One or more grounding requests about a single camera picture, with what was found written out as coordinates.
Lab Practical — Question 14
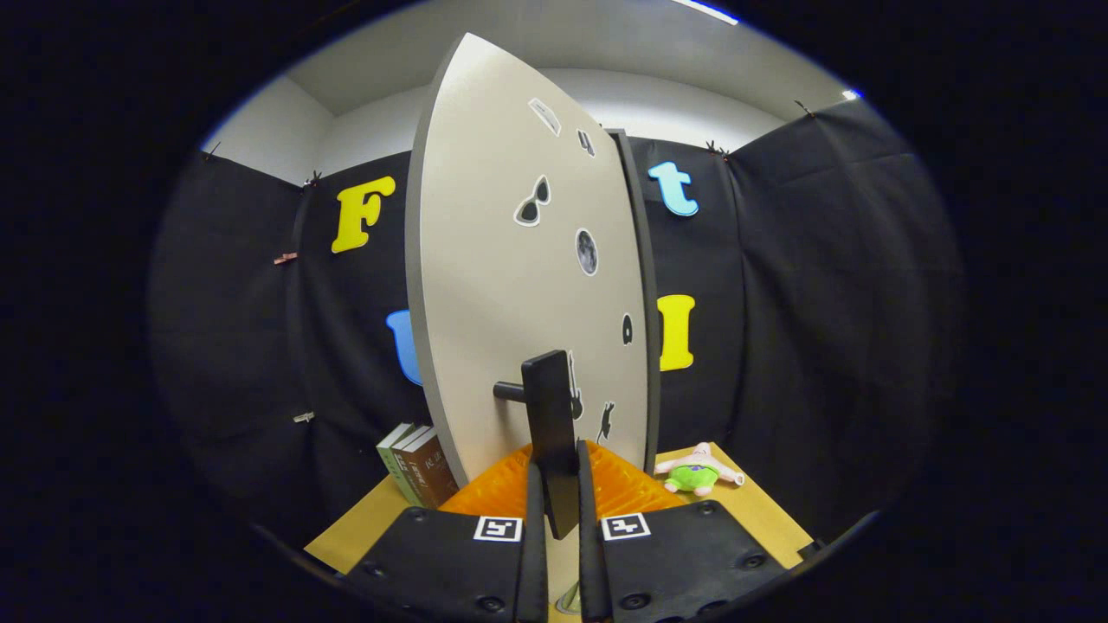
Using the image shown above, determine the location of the pink and green plush toy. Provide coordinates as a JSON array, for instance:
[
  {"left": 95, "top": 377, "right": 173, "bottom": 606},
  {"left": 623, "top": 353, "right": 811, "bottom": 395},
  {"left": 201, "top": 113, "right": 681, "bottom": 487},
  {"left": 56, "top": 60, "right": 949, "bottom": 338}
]
[{"left": 654, "top": 441, "right": 745, "bottom": 497}]

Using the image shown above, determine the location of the olive brown book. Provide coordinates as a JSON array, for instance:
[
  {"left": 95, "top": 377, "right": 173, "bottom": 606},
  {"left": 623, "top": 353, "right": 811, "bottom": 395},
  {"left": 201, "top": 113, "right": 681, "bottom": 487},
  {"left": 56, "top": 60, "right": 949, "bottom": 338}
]
[{"left": 390, "top": 426, "right": 434, "bottom": 510}]

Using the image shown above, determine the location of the long ceiling light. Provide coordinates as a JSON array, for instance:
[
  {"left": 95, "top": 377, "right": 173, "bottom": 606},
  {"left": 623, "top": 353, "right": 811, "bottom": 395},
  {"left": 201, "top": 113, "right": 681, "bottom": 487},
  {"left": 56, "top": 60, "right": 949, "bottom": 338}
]
[{"left": 671, "top": 0, "right": 739, "bottom": 25}]

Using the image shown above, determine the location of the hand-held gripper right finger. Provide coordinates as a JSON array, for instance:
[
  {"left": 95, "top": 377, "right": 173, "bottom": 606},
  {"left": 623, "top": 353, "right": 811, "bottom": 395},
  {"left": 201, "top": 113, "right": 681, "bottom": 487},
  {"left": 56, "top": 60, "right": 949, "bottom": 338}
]
[{"left": 576, "top": 440, "right": 790, "bottom": 623}]

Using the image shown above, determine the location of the beige cabinet door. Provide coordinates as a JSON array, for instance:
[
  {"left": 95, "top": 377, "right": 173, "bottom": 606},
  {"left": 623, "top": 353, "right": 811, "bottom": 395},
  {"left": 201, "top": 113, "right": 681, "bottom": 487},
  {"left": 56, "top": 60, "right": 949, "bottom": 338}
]
[{"left": 405, "top": 33, "right": 650, "bottom": 490}]

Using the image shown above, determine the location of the black backdrop cloth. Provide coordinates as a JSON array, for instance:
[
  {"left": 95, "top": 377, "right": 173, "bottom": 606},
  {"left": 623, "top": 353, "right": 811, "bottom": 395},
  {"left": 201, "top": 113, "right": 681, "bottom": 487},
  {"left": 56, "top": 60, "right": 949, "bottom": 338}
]
[{"left": 147, "top": 95, "right": 966, "bottom": 555}]

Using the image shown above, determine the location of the black door handle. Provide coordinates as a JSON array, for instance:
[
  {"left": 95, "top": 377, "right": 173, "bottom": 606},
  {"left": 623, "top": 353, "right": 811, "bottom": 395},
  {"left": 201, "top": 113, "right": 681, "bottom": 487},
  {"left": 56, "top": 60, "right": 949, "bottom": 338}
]
[{"left": 493, "top": 350, "right": 581, "bottom": 541}]

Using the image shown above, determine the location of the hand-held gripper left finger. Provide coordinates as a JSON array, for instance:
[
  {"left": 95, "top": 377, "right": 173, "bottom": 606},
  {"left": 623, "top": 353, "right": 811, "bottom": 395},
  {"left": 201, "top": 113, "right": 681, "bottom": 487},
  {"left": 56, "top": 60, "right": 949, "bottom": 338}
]
[{"left": 342, "top": 441, "right": 551, "bottom": 623}]

